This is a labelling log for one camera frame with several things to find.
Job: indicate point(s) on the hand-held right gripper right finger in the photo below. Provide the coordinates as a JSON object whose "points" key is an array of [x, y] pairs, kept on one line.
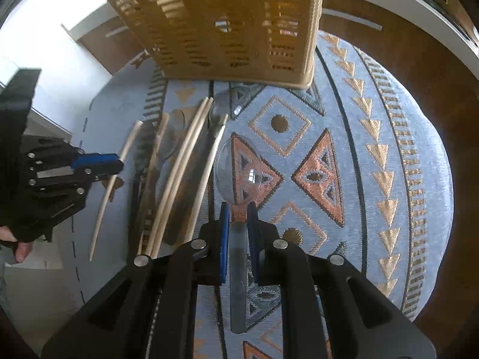
{"points": [[253, 246]]}

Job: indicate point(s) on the tan woven utensil basket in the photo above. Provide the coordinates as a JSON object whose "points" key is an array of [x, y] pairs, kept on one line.
{"points": [[224, 26]]}

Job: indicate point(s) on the patterned blue tablecloth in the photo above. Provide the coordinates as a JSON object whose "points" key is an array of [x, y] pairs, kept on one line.
{"points": [[336, 127]]}

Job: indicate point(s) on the black utensil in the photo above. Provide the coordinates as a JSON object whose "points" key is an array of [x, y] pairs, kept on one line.
{"points": [[144, 149]]}

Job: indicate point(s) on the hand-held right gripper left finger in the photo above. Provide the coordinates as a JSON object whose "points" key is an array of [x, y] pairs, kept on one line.
{"points": [[224, 246]]}

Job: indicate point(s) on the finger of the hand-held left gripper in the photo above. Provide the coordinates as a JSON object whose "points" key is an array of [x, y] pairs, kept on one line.
{"points": [[99, 160], [108, 172]]}

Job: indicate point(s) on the person's left hand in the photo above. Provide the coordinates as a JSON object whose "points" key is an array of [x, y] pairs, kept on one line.
{"points": [[21, 251]]}

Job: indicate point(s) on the metal spoon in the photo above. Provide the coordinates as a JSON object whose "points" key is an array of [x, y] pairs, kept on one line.
{"points": [[217, 114]]}

